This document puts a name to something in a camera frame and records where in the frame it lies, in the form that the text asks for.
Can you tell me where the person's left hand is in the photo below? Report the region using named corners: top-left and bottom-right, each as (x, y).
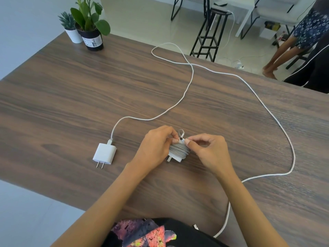
top-left (126, 125), bottom-right (180, 175)

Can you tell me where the person's right hand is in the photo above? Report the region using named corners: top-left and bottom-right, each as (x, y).
top-left (184, 133), bottom-right (233, 179)

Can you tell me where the grey-white braided charger cable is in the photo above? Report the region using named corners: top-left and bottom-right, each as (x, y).
top-left (169, 128), bottom-right (192, 161)

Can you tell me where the long white charging cable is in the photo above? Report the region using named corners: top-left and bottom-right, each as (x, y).
top-left (108, 43), bottom-right (296, 238)

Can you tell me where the person's left forearm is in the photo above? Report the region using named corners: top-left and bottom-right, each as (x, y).
top-left (51, 163), bottom-right (144, 247)

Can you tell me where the person's right forearm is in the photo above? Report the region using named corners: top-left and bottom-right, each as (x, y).
top-left (217, 167), bottom-right (290, 247)

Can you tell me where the green plant in black pot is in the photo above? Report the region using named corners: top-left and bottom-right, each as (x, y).
top-left (70, 0), bottom-right (111, 52)

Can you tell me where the small white box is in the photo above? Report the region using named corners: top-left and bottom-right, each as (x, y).
top-left (259, 21), bottom-right (282, 40)

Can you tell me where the grey folding chair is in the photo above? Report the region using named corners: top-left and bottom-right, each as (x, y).
top-left (170, 0), bottom-right (206, 22)
top-left (240, 0), bottom-right (304, 40)

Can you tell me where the succulent in white pot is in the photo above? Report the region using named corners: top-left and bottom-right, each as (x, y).
top-left (58, 11), bottom-right (83, 44)

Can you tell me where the black bar stool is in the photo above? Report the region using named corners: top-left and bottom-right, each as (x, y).
top-left (190, 0), bottom-right (233, 62)

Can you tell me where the white side table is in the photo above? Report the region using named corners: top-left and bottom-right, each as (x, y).
top-left (213, 0), bottom-right (257, 38)

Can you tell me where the long thin white cable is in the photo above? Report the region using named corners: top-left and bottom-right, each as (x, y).
top-left (283, 41), bottom-right (329, 81)

